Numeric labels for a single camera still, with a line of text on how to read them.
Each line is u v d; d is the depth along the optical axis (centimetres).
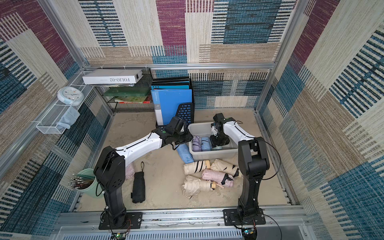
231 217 73
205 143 98
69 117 69
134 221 73
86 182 73
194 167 87
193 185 79
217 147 90
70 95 75
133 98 102
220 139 81
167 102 91
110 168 50
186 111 92
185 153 93
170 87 92
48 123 66
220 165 85
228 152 86
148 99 102
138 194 80
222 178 81
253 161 52
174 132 70
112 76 78
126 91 98
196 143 96
